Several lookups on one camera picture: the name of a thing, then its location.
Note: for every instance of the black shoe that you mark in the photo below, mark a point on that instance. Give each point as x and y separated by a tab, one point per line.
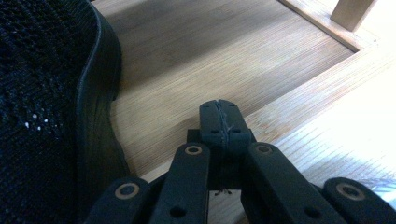
46	93

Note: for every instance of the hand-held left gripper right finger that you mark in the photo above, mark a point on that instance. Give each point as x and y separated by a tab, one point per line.
236	127

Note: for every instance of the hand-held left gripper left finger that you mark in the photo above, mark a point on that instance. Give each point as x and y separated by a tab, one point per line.
211	124

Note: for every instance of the wooden three-tier shoe rack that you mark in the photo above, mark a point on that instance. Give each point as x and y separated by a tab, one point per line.
218	62

